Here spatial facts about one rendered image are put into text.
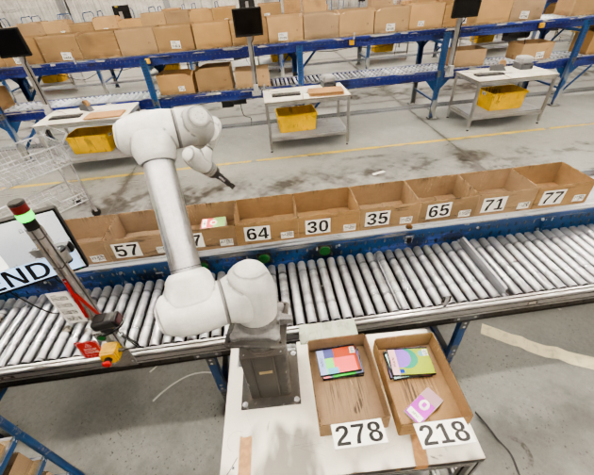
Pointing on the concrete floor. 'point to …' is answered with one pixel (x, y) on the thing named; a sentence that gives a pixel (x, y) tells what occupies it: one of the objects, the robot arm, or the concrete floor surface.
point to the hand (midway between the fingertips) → (228, 182)
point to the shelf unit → (24, 443)
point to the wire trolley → (40, 175)
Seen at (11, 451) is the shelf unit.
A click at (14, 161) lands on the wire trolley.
